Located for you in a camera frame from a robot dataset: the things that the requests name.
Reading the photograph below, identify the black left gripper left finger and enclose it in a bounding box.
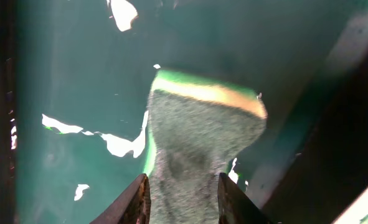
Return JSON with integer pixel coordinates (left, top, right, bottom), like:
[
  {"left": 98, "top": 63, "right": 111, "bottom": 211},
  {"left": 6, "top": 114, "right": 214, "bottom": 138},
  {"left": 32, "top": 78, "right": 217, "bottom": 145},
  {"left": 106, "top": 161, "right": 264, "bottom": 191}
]
[{"left": 90, "top": 174, "right": 151, "bottom": 224}]

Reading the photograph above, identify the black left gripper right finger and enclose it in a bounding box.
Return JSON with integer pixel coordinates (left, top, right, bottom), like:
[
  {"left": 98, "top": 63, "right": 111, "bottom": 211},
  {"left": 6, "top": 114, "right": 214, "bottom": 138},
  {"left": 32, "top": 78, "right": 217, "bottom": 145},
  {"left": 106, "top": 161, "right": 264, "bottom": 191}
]
[{"left": 217, "top": 172, "right": 273, "bottom": 224}]

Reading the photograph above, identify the green yellow sponge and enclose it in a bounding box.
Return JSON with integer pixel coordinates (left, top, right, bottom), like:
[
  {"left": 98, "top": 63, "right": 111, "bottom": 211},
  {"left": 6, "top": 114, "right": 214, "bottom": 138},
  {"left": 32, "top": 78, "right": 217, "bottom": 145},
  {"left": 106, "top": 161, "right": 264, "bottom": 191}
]
[{"left": 148, "top": 69, "right": 267, "bottom": 224}]

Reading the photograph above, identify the black water basin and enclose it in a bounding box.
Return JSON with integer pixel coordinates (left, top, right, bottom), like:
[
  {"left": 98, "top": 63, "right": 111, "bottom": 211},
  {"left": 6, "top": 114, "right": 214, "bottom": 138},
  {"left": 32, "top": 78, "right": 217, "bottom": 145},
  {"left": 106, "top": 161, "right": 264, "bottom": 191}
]
[{"left": 0, "top": 1, "right": 368, "bottom": 223}]

